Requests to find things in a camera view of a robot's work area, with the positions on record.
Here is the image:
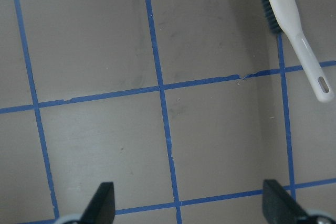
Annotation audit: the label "white hand brush dark bristles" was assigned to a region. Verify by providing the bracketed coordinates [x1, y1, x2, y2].
[261, 0, 334, 103]

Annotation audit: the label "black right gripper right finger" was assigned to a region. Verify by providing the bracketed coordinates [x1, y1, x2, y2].
[262, 179, 309, 224]

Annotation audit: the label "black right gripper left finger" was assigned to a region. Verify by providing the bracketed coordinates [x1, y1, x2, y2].
[78, 182, 115, 224]

